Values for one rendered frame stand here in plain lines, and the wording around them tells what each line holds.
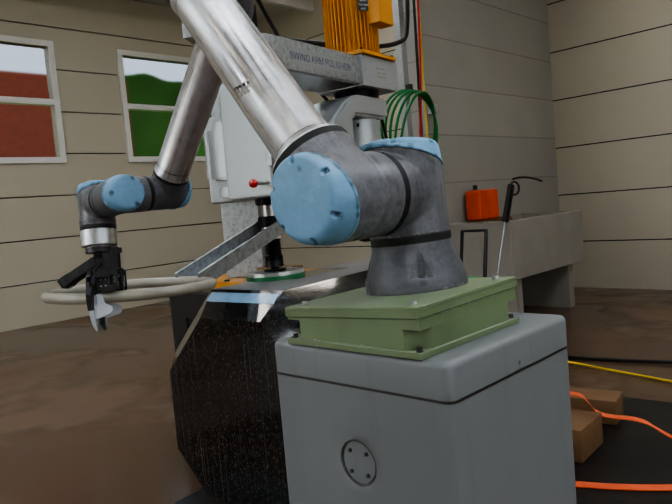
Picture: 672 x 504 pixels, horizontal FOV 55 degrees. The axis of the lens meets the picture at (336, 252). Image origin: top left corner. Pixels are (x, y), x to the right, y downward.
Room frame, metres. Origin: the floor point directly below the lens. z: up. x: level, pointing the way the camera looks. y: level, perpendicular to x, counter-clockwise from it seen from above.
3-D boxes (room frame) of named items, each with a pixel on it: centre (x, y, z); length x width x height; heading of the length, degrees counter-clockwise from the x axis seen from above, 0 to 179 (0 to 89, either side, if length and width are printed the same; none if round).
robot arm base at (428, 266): (1.20, -0.14, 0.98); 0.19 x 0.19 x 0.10
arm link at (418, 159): (1.19, -0.13, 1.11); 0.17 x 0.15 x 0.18; 136
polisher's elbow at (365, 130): (2.94, -0.15, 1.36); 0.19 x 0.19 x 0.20
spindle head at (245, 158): (2.47, 0.19, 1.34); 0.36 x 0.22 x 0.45; 144
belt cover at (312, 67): (2.69, 0.03, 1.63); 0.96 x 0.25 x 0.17; 144
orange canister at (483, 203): (5.62, -1.33, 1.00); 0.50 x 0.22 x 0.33; 136
